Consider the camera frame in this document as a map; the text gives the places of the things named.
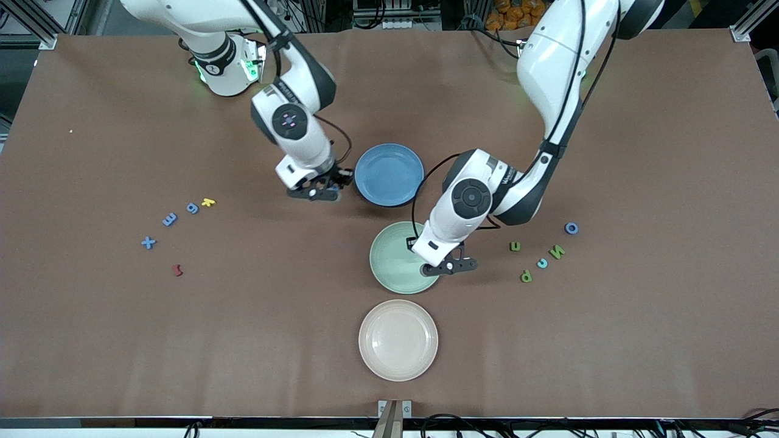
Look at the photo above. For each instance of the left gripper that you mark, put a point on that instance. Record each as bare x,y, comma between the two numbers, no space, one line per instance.
409,242

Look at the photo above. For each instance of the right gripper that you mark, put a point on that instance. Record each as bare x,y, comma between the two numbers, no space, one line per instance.
335,176

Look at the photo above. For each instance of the green foam letter P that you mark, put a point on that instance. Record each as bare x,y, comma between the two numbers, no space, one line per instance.
526,275

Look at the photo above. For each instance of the green foam letter N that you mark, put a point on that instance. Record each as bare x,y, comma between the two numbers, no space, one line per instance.
557,251

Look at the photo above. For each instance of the blue foam letter X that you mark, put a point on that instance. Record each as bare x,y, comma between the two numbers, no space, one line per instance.
148,243

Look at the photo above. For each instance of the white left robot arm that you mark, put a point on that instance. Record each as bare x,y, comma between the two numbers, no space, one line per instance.
554,67

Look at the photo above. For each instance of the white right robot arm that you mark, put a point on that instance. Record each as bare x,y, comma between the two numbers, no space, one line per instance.
213,18

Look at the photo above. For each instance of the blue plate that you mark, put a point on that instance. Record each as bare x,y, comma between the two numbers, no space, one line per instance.
389,176

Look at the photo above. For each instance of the light green plate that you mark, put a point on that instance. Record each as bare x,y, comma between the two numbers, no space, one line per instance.
395,261

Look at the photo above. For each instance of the blue foam letter O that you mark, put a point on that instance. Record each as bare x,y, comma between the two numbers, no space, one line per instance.
566,229

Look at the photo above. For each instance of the beige plate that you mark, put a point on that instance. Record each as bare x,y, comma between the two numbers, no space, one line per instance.
398,340

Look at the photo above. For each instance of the brown table cover sheet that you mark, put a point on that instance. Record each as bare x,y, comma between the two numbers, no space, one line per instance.
548,365

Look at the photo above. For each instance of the white power strip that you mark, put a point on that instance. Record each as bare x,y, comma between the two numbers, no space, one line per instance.
401,25

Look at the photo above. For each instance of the pile of orange objects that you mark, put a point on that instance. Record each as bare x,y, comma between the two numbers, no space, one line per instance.
517,12

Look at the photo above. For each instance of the table edge metal bracket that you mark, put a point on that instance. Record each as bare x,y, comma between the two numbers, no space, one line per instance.
394,420

